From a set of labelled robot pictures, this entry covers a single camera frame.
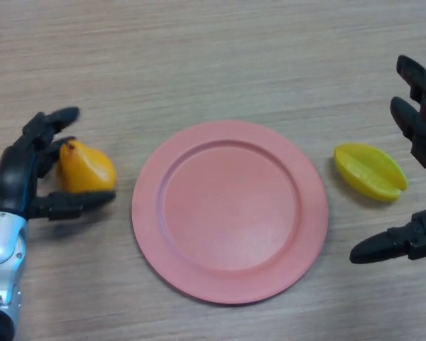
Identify yellow starfruit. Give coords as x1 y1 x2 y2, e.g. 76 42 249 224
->
333 142 408 202

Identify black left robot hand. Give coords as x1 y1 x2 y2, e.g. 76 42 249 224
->
0 106 117 223

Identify pink round plate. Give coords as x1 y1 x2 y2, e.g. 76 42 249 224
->
131 120 329 305

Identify yellow orange pear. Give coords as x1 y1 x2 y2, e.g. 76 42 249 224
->
55 139 117 194

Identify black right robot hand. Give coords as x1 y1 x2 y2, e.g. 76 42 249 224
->
349 55 426 264

